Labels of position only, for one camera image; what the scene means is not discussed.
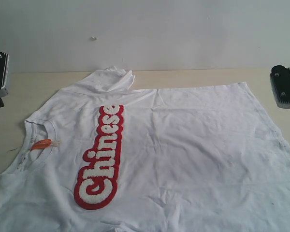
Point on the white t-shirt red lettering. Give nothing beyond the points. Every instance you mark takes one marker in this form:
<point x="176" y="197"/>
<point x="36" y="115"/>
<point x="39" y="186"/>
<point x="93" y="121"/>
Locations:
<point x="101" y="157"/>

